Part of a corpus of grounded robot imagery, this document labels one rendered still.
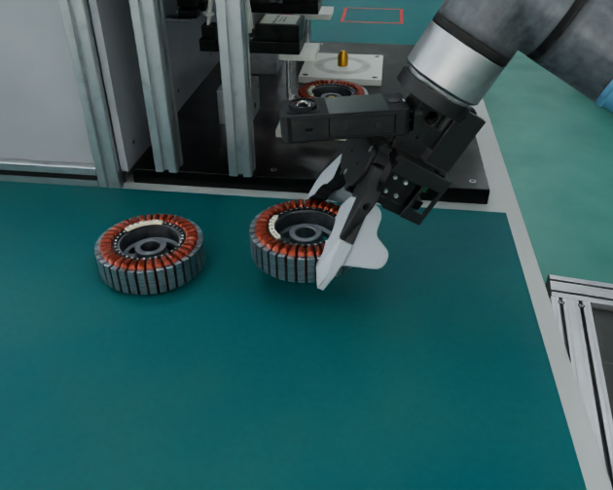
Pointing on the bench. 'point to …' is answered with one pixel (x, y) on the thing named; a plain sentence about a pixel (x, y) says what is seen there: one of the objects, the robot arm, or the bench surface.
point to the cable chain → (191, 10)
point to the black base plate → (205, 124)
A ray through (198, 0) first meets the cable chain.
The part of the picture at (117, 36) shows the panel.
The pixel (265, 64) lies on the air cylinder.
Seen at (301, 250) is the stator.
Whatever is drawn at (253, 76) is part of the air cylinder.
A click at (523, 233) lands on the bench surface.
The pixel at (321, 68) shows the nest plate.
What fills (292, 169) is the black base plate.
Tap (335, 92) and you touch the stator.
